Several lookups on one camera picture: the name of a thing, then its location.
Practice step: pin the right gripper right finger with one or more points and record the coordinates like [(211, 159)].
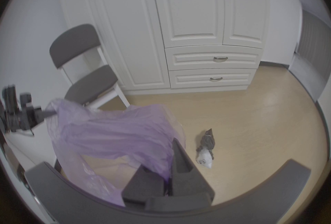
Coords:
[(188, 181)]

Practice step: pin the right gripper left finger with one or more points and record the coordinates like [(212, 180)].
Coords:
[(143, 186)]

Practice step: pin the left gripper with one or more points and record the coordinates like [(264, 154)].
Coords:
[(28, 118)]

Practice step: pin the purple plastic bag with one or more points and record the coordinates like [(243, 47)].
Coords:
[(116, 130)]

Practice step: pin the white chair with grey cushions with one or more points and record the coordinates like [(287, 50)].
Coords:
[(75, 44)]

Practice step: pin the grey curtain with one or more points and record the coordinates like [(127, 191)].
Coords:
[(313, 36)]

